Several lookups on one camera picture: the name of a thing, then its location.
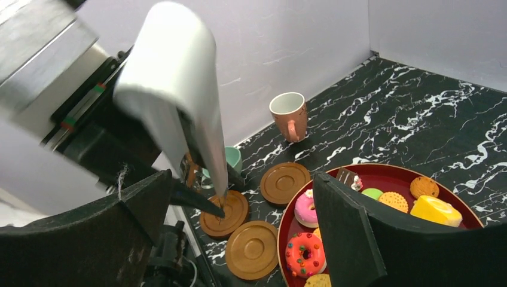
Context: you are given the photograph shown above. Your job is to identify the metal serving tongs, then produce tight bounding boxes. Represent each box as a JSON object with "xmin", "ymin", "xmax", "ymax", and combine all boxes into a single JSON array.
[{"xmin": 114, "ymin": 2, "xmax": 228, "ymax": 197}]

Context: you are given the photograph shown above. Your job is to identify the pink frosted donut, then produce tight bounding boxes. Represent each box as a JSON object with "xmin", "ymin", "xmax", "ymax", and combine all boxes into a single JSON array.
[{"xmin": 294, "ymin": 189, "xmax": 319, "ymax": 228}]

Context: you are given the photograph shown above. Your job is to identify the dark red round tray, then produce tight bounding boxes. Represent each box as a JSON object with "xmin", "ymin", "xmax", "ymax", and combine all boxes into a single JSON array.
[{"xmin": 277, "ymin": 163, "xmax": 484, "ymax": 287}]

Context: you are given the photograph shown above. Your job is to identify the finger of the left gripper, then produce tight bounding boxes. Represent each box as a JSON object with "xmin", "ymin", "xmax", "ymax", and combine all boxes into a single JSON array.
[{"xmin": 170, "ymin": 180, "xmax": 225, "ymax": 218}]

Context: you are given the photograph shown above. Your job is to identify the chocolate layered cake slice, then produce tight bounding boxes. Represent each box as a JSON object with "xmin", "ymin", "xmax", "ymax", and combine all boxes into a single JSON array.
[{"xmin": 335, "ymin": 167, "xmax": 363, "ymax": 191}]

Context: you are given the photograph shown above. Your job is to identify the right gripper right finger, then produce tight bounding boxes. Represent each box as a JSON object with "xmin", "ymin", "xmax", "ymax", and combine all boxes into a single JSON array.
[{"xmin": 313, "ymin": 172, "xmax": 506, "ymax": 286}]

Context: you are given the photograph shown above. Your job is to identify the red sprinkled donut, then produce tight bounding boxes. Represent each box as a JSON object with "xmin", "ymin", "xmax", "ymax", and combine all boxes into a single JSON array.
[{"xmin": 283, "ymin": 232, "xmax": 327, "ymax": 279}]

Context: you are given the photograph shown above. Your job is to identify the green macaron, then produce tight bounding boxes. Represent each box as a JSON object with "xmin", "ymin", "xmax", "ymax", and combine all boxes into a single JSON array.
[{"xmin": 361, "ymin": 188, "xmax": 384, "ymax": 200}]

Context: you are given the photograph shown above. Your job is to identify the wooden coaster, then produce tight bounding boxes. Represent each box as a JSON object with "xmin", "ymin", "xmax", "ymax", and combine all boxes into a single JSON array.
[
  {"xmin": 200, "ymin": 190, "xmax": 249, "ymax": 239},
  {"xmin": 225, "ymin": 221, "xmax": 278, "ymax": 280},
  {"xmin": 259, "ymin": 162, "xmax": 311, "ymax": 205}
]

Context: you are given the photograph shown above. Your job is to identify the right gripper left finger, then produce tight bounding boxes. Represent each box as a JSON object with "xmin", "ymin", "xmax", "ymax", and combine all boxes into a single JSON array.
[{"xmin": 1, "ymin": 170, "xmax": 172, "ymax": 286}]

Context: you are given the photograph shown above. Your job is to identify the wooden coaster middle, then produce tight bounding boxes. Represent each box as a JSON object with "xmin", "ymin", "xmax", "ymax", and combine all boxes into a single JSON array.
[{"xmin": 225, "ymin": 221, "xmax": 278, "ymax": 280}]

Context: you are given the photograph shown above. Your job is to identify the wooden coaster lower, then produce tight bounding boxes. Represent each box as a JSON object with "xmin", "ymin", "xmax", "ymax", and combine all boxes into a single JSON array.
[{"xmin": 200, "ymin": 190, "xmax": 249, "ymax": 239}]

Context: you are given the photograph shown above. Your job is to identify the chocolate chip cookie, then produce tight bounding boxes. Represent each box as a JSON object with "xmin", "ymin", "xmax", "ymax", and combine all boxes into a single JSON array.
[{"xmin": 410, "ymin": 176, "xmax": 439, "ymax": 199}]

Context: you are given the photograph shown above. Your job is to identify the yellow cake slice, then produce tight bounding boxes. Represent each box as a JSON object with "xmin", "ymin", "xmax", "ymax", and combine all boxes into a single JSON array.
[{"xmin": 410, "ymin": 195, "xmax": 463, "ymax": 227}]

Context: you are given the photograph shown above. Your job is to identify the mint green cup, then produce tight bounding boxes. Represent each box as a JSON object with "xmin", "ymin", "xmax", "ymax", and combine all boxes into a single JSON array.
[{"xmin": 225, "ymin": 146, "xmax": 243, "ymax": 173}]

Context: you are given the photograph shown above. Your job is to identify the wooden coaster upper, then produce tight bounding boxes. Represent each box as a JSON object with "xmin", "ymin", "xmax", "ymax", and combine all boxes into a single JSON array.
[{"xmin": 259, "ymin": 162, "xmax": 311, "ymax": 205}]

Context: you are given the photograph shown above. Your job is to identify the round yellow biscuit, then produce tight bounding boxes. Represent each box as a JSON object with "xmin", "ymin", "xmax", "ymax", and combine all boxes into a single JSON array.
[{"xmin": 378, "ymin": 192, "xmax": 409, "ymax": 213}]

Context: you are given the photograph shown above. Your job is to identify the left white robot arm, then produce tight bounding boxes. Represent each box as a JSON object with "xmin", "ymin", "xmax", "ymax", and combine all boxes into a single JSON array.
[{"xmin": 1, "ymin": 1, "xmax": 228, "ymax": 216}]

